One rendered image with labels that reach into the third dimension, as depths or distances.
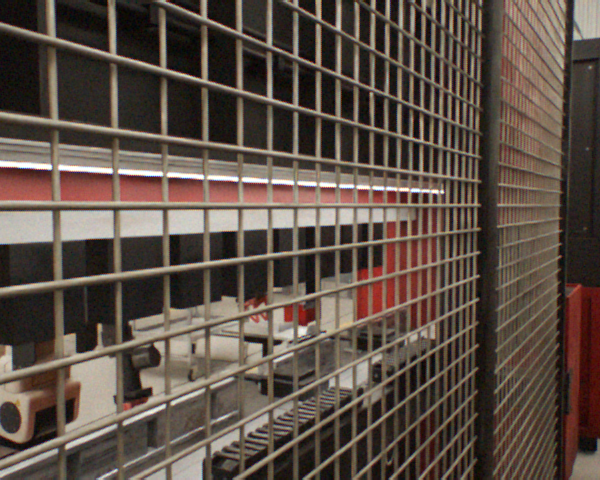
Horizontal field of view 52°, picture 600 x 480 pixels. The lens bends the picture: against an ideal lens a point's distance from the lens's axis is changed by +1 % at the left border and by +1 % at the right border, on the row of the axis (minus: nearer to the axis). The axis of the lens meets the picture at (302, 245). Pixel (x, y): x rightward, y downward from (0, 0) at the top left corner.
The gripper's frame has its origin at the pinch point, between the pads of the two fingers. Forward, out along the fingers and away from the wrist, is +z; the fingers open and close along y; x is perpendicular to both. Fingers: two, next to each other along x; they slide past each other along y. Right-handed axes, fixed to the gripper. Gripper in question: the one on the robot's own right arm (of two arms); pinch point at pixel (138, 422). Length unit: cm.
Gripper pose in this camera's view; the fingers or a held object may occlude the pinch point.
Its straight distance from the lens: 188.1
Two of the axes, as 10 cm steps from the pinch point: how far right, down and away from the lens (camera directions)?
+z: 2.2, 9.7, -1.0
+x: 5.7, -0.5, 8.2
